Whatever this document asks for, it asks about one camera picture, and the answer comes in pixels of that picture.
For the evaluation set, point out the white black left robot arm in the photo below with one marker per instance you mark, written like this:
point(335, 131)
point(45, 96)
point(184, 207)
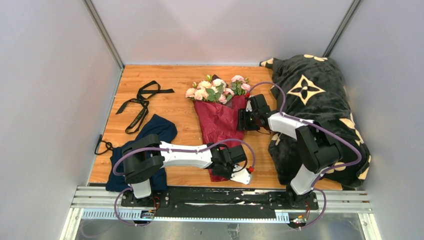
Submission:
point(146, 156)

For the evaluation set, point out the black floral plush blanket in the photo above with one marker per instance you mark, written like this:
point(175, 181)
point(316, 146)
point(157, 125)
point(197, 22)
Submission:
point(315, 90)

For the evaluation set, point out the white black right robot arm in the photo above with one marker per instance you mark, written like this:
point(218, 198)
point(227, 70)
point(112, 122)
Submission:
point(318, 149)

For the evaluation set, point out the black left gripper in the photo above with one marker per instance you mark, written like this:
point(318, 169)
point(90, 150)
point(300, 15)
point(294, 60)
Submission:
point(225, 177)

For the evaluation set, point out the dark red wrapping paper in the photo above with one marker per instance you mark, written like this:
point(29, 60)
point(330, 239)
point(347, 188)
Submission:
point(219, 121)

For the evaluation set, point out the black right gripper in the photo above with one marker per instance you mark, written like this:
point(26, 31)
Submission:
point(243, 115)

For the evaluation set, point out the aluminium frame rail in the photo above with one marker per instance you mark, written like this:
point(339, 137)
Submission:
point(95, 202)

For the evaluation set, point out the pink fake flower bouquet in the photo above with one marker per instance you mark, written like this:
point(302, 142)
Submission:
point(214, 89)

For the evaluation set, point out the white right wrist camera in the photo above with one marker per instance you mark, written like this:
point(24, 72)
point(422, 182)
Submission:
point(248, 107)

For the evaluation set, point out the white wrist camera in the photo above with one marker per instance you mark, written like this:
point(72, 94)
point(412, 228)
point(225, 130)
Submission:
point(241, 175)
point(248, 107)

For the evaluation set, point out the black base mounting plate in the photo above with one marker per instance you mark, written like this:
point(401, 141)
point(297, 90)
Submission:
point(220, 203)

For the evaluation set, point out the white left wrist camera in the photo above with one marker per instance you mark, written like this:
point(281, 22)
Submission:
point(241, 175)

